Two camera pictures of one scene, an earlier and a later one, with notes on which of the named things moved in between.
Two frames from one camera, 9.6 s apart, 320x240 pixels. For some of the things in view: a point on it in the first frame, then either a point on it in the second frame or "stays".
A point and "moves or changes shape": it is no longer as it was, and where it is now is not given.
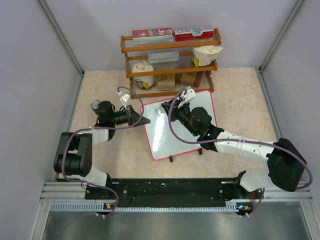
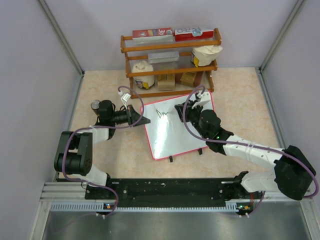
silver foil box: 163,57 stays
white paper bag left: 143,82 stays
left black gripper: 133,117 stays
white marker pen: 160,114 moves or changes shape
